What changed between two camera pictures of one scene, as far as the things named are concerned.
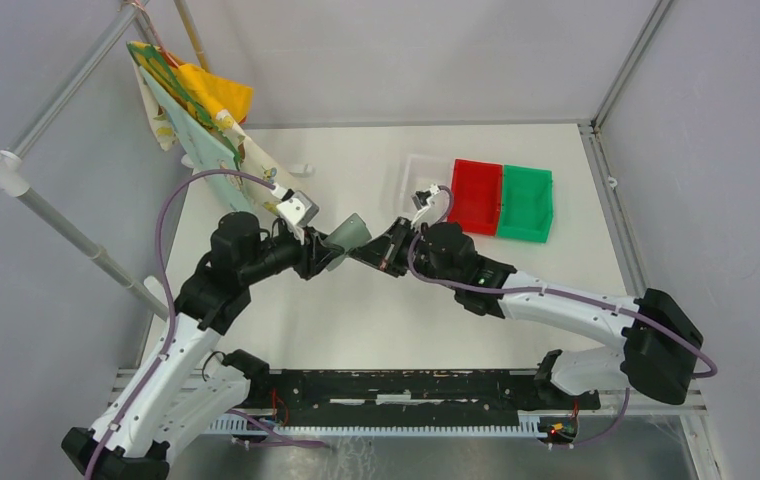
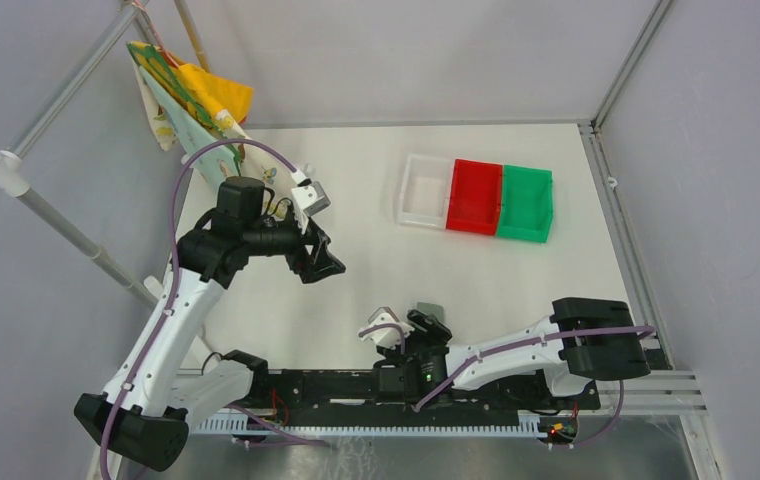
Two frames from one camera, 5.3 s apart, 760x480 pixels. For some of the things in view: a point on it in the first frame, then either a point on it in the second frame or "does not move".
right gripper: (382, 253) → (437, 335)
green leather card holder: (348, 235) → (432, 309)
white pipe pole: (5, 167) does not move
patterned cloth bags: (205, 116) does not move
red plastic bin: (476, 196) does not move
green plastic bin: (527, 203) does not move
